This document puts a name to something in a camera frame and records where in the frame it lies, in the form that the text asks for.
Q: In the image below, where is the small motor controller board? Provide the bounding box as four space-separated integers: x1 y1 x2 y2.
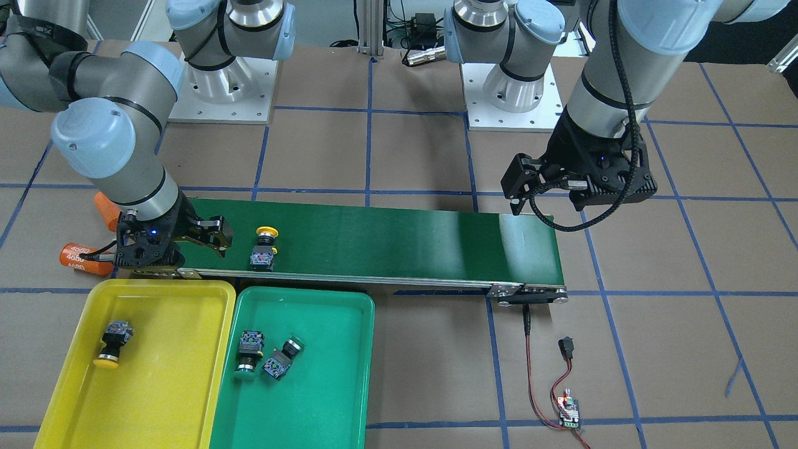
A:
556 395 582 431

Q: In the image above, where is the green conveyor belt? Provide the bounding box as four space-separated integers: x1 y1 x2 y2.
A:
138 198 568 305

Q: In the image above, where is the orange cylinder with 4680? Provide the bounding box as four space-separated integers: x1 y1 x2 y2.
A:
58 243 113 276

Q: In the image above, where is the black power adapter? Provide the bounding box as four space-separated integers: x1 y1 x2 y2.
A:
410 12 440 40

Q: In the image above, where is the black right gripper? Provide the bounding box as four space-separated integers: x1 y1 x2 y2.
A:
115 193 234 270

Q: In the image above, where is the yellow push button top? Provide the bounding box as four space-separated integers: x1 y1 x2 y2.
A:
92 319 135 369

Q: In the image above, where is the yellow plastic tray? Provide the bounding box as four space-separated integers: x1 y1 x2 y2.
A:
34 279 236 448

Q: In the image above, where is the green plastic tray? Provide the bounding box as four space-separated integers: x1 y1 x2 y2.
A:
209 287 375 448

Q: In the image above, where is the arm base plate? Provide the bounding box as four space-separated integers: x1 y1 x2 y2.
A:
168 57 279 125
461 63 562 133

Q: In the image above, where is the aluminium frame post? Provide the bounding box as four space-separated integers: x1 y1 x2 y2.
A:
353 0 387 60

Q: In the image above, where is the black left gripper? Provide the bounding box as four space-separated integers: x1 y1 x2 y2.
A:
501 111 632 216

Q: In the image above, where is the yellow push button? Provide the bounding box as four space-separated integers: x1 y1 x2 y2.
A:
249 226 279 273
92 319 135 369

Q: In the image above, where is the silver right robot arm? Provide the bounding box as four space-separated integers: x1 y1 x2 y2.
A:
2 1 296 270

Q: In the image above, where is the red black power cable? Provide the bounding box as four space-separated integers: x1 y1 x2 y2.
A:
520 303 593 449

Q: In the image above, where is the green push button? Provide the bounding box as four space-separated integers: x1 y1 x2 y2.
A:
262 336 305 381
234 331 264 380

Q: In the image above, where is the yellow push button bottom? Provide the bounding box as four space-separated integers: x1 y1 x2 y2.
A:
249 226 279 273

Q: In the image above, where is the plain orange cylinder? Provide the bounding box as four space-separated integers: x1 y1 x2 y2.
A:
94 191 120 233

